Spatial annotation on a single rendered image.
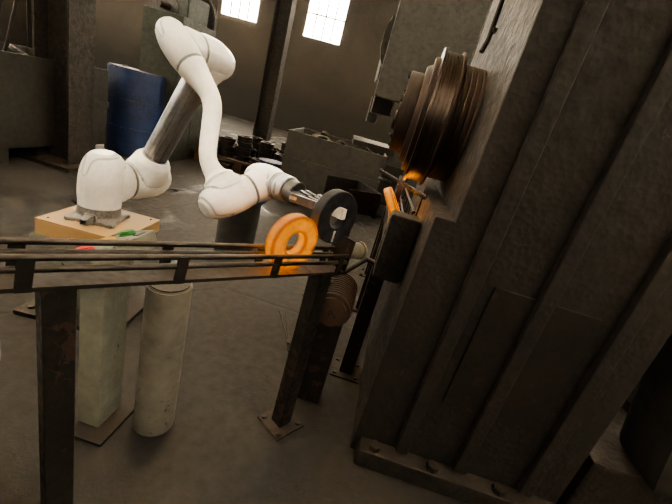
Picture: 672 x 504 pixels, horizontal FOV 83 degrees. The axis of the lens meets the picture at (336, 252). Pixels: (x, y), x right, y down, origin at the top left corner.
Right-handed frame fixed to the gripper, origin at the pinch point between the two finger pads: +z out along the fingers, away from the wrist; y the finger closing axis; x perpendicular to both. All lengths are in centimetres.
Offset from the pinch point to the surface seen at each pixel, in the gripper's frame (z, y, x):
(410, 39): -173, -246, 111
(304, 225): 1.6, 12.4, -3.4
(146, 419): -21, 39, -72
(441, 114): 5.0, -32.7, 32.7
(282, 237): 1.5, 18.9, -6.4
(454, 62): 0, -39, 49
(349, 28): -753, -743, 268
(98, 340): -30, 50, -46
